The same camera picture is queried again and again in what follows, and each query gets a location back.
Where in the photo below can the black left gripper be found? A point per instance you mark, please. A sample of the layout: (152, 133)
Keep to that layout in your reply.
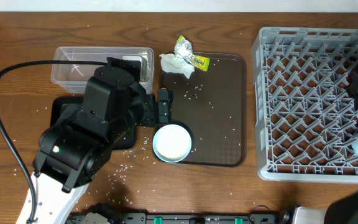
(150, 111)

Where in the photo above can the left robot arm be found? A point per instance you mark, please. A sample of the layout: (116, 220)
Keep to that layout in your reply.
(82, 139)

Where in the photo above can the grey dishwasher rack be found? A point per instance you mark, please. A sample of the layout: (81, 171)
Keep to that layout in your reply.
(306, 123)

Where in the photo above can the white crumpled napkin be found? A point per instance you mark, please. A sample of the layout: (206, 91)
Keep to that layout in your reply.
(171, 63)

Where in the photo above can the light blue rice bowl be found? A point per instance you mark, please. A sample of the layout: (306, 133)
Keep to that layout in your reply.
(172, 143)

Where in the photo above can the brown serving tray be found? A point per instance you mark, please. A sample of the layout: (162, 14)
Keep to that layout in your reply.
(211, 105)

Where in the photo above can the foil snack wrapper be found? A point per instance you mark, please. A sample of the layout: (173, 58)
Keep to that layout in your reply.
(184, 49)

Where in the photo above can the black plastic bin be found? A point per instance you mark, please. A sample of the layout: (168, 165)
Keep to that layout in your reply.
(127, 142)

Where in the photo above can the clear plastic bin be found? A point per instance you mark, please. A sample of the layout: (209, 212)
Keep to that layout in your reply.
(73, 78)

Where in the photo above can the black rail at table edge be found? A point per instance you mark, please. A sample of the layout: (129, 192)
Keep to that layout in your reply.
(102, 213)

